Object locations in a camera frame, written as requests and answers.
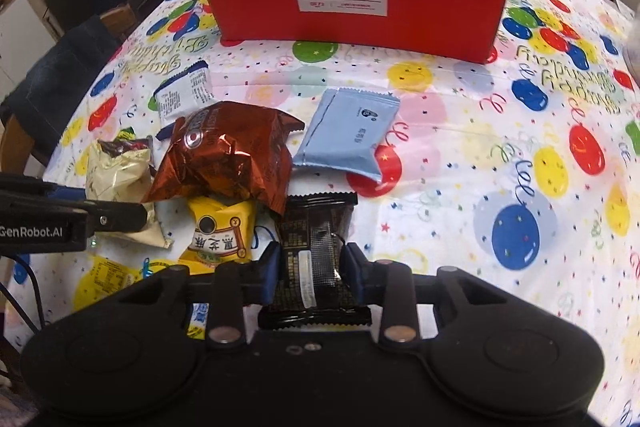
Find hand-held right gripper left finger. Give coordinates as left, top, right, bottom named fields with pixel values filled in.
left=117, top=241, right=287, bottom=352

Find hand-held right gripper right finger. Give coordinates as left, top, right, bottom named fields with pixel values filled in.
left=340, top=242, right=506, bottom=352

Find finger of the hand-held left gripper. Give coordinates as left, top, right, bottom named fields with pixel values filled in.
left=0, top=174, right=90, bottom=208
left=82, top=201, right=157, bottom=234

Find cream snack packet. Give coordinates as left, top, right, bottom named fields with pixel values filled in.
left=85, top=138, right=173, bottom=249

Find black snack packet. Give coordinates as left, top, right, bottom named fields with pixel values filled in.
left=257, top=191, right=373, bottom=328

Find yellow snack packet dark circle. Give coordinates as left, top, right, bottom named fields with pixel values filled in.
left=177, top=196, right=258, bottom=270

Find brown foil snack packet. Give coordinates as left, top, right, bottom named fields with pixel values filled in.
left=141, top=101, right=306, bottom=215

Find light blue snack packet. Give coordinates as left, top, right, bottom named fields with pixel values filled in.
left=291, top=88, right=402, bottom=182

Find dark jeans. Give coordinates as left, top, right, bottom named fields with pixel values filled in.
left=0, top=14, right=121, bottom=128

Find white and blue snack packet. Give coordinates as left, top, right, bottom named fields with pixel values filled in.
left=149, top=61, right=217, bottom=140

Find white cabinet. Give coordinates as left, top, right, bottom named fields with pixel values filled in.
left=0, top=0, right=61, bottom=92

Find balloon print tablecloth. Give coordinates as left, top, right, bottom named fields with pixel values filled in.
left=15, top=0, right=640, bottom=427

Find black cable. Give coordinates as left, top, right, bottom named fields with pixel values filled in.
left=0, top=252, right=47, bottom=330

